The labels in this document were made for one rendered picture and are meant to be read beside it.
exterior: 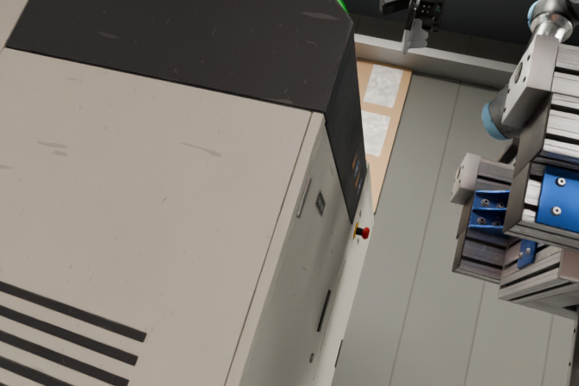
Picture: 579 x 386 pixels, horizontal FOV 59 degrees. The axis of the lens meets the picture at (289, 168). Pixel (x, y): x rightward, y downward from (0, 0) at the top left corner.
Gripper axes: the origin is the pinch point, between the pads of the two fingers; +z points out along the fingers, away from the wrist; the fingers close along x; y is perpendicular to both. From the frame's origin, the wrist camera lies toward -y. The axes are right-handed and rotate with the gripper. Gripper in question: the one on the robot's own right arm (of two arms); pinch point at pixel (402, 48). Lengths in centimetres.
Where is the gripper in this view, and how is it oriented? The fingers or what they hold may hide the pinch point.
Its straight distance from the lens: 134.2
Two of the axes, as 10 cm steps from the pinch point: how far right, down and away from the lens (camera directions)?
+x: 1.7, 3.3, 9.3
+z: -3.0, 9.2, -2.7
